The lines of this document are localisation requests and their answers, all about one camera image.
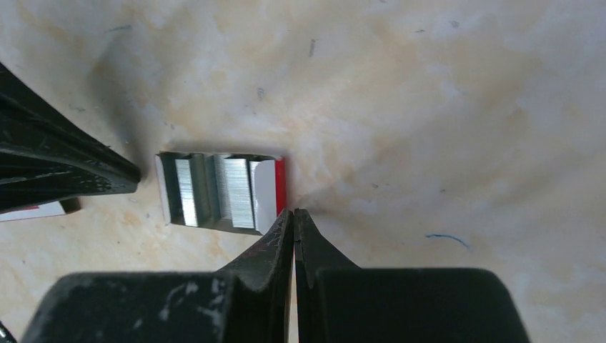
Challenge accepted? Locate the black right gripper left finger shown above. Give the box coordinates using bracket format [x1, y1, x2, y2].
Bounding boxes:
[22, 210, 294, 342]

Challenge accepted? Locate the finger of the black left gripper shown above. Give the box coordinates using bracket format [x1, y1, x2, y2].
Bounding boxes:
[1, 66, 141, 212]

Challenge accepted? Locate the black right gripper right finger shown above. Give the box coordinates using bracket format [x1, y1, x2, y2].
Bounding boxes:
[294, 209, 529, 342]

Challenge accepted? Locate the silver staple strip box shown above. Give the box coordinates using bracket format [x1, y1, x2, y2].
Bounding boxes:
[155, 151, 287, 235]

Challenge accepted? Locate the red white staple box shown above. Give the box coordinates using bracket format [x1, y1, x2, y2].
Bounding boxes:
[1, 198, 81, 222]

